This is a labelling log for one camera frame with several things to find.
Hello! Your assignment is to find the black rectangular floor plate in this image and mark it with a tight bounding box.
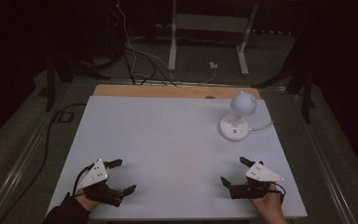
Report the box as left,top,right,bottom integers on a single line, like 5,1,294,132
57,110,75,123

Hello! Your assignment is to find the long black floor cable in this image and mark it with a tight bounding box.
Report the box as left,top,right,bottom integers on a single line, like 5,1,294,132
0,103,88,224

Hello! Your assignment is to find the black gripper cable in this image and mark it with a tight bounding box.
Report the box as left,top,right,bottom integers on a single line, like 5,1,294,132
272,182,287,205
72,163,95,198

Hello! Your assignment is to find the white cable with plug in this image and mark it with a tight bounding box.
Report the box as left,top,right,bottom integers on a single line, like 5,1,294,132
117,0,219,86

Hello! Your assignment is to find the person's right hand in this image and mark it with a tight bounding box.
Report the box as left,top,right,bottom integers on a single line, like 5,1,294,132
249,182,287,218

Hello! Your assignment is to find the white table mat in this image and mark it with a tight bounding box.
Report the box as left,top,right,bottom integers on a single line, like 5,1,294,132
46,95,309,221

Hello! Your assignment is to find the black metal stand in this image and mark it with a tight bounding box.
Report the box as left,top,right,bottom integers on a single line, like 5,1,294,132
44,46,110,112
251,29,317,124

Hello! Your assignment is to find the black floor cables bundle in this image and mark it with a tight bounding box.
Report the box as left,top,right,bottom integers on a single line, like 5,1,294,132
121,42,177,87

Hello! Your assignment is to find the white metal stand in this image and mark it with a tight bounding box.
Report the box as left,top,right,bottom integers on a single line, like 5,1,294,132
167,0,259,77

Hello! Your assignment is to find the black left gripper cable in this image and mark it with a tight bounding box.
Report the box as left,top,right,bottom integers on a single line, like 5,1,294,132
72,163,95,198

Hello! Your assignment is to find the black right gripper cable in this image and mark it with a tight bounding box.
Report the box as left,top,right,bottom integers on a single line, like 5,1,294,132
272,182,287,205

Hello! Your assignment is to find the white lamp cable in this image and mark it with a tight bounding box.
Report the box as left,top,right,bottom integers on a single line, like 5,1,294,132
247,120,275,133

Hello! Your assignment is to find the white round desk lamp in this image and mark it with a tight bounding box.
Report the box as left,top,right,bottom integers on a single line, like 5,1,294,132
218,90,258,143

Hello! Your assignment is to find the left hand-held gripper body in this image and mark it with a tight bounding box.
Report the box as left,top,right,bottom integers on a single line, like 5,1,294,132
77,159,125,208

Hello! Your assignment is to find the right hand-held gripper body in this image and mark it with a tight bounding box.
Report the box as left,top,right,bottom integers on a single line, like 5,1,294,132
229,161,285,201

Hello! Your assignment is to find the person's left hand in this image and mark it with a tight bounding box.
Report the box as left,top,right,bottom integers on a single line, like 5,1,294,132
74,190,103,213

